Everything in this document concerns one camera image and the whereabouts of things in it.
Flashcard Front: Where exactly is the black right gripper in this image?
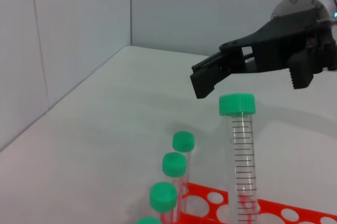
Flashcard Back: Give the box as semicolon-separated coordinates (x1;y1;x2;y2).
190;6;337;100

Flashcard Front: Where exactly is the clear test tube green cap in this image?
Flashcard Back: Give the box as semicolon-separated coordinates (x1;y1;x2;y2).
135;216;163;224
149;182;179;224
162;152;189;222
172;131;196;196
218;93;261;224

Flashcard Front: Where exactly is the orange test tube rack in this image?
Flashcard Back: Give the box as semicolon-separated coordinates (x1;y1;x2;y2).
181;181;337;224

